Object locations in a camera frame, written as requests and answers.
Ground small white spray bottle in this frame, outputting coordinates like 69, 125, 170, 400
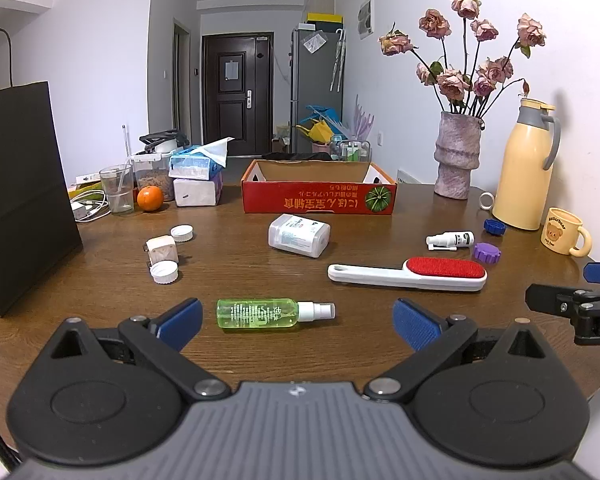
426, 231, 476, 252

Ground grey side door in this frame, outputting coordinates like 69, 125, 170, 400
172, 17, 194, 144

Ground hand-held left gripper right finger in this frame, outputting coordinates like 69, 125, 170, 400
362, 298, 551, 403

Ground grey refrigerator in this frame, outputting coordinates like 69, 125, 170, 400
289, 27, 344, 153

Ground purple feather decoration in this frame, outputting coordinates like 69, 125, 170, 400
347, 95, 377, 141

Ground purple bottle cap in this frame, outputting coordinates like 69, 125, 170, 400
472, 242, 501, 264

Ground yellow packet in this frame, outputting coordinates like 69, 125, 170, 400
67, 182, 106, 201

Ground white cables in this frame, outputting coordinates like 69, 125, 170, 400
70, 187, 112, 222

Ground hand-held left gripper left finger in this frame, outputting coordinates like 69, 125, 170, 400
47, 298, 232, 403

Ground white lint brush red pad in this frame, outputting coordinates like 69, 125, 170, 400
327, 256, 488, 292

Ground dark brown entrance door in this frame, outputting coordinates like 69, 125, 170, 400
201, 33, 274, 157

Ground small trolley with bottles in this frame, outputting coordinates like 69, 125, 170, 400
329, 135, 372, 163

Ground white purple tissue pack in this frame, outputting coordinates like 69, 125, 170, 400
173, 170, 225, 208

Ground orange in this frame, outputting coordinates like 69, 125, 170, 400
137, 185, 164, 212

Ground yellow thermos jug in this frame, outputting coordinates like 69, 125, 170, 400
492, 97, 562, 231

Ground black folding stand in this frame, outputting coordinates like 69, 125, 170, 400
139, 130, 190, 155

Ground yellow bear mug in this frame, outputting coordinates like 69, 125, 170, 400
540, 207, 593, 257

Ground blue tissue pack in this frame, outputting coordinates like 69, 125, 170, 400
168, 137, 230, 181

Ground green spray bottle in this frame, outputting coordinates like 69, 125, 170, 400
216, 298, 337, 332

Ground blue bag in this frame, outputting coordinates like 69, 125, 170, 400
300, 104, 343, 131

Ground grey ceramic vase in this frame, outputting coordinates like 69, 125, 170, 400
433, 111, 482, 200

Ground black paper bag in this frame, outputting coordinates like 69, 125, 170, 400
0, 27, 84, 318

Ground white wall electric panel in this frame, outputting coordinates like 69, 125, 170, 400
358, 0, 376, 41

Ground yellow bag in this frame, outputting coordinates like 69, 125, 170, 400
296, 119, 333, 144

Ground red cardboard box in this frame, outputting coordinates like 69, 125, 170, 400
241, 159, 398, 216

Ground clear plastic food container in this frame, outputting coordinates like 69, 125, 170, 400
128, 152, 177, 202

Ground white folded umbrella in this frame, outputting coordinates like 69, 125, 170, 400
330, 29, 347, 93

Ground bunch of dried pink roses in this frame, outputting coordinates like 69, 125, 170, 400
378, 0, 548, 118

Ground clear drinking straw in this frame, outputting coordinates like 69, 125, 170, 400
112, 162, 131, 196

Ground white rectangular plastic bottle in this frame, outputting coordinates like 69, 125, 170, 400
268, 213, 331, 260

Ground clear drinking glass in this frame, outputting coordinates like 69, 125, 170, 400
99, 164, 135, 216

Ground white charger plug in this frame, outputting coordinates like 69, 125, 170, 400
144, 236, 180, 268

